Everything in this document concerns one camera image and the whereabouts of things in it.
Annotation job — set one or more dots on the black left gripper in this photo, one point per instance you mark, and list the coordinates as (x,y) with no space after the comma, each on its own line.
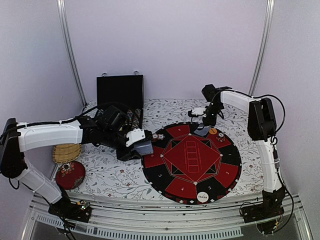
(128,155)

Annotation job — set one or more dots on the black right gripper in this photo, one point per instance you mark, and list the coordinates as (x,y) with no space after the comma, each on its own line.
(211,121)

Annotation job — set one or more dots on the orange round blind button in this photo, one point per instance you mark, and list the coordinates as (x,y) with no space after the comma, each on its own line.
(213,131)

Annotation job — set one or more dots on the face-down card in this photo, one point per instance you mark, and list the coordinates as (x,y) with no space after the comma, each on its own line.
(202,132)

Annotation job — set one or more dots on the blue playing card deck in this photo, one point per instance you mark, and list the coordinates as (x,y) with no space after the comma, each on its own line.
(144,147)

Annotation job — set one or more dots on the white black chip stack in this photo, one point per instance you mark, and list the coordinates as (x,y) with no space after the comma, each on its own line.
(161,136)

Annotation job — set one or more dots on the white blue dealer button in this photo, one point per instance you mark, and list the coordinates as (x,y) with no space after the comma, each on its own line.
(202,197)

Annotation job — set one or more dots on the red black small chip stack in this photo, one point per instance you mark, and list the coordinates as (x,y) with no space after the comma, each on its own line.
(221,137)

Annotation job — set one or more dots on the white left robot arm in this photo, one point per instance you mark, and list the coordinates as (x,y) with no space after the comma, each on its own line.
(21,140)

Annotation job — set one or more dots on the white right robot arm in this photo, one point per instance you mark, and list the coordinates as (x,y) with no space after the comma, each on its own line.
(261,127)

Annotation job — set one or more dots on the floral white tablecloth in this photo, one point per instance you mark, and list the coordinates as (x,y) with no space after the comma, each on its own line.
(108,177)

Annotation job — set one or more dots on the far right chip row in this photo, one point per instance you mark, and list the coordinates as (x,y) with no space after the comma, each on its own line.
(136,121)

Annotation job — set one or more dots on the red floral round cushion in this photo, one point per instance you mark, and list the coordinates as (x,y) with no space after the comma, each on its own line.
(70,175)

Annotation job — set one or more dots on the black poker chip case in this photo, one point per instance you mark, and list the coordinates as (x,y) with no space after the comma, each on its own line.
(127,91)

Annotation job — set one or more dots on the woven bamboo tray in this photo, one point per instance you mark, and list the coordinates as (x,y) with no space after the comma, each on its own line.
(65,153)

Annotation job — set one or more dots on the round red black poker mat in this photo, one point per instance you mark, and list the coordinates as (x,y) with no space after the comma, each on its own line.
(184,164)

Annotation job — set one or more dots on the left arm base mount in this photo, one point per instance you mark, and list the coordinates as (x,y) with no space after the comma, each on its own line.
(65,209)

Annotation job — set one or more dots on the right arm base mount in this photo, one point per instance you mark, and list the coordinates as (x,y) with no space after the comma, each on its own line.
(267,211)

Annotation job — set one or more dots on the aluminium frame post left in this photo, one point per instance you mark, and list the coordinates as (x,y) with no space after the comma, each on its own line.
(62,13)

